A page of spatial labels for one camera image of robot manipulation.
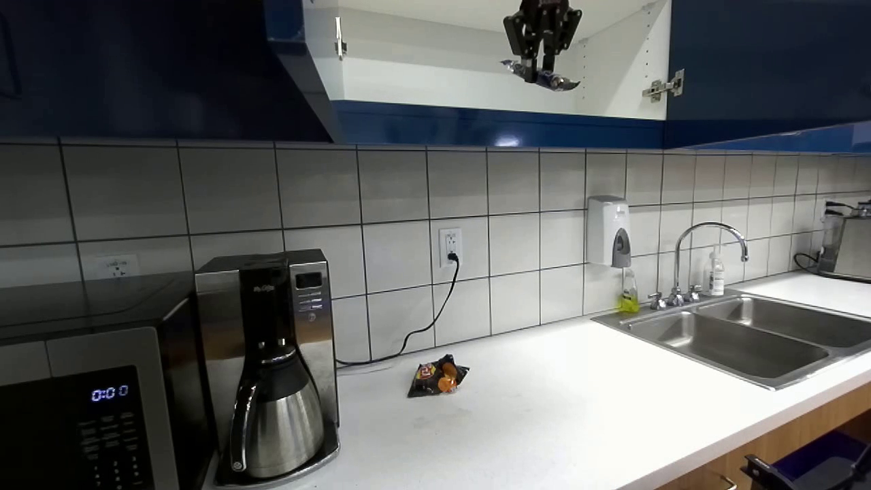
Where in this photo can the black steel microwave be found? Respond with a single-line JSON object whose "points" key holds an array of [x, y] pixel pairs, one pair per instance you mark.
{"points": [[102, 387]]}

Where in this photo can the left blue cabinet door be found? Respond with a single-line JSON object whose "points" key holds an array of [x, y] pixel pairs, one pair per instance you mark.
{"points": [[145, 68]]}

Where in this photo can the white soap dispenser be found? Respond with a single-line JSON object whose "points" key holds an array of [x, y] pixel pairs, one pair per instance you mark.
{"points": [[608, 232]]}

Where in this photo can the white wall outlet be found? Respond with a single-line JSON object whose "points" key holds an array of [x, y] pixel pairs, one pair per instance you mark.
{"points": [[121, 268], [450, 247]]}

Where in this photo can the open white blue cabinet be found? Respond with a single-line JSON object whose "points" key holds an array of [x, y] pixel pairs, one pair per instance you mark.
{"points": [[430, 71]]}

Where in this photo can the yellow dish soap bottle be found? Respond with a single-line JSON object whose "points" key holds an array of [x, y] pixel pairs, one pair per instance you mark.
{"points": [[627, 297]]}

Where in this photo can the blue cabinet door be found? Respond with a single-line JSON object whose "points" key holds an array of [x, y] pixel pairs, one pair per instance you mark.
{"points": [[145, 68], [771, 60]]}

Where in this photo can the black steel coffee maker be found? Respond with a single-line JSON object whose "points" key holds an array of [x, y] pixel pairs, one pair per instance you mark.
{"points": [[266, 341]]}

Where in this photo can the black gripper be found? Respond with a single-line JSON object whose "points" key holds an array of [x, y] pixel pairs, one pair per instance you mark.
{"points": [[541, 26]]}

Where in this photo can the steel coffee carafe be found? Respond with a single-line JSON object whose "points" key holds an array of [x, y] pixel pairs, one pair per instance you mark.
{"points": [[277, 424]]}

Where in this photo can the silver toaster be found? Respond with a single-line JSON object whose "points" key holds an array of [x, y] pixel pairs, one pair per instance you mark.
{"points": [[847, 241]]}

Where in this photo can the black orange snack packet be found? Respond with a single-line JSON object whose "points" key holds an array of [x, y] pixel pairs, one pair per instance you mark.
{"points": [[439, 377]]}

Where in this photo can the stainless steel sink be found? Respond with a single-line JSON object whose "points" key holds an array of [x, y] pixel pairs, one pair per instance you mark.
{"points": [[763, 341]]}

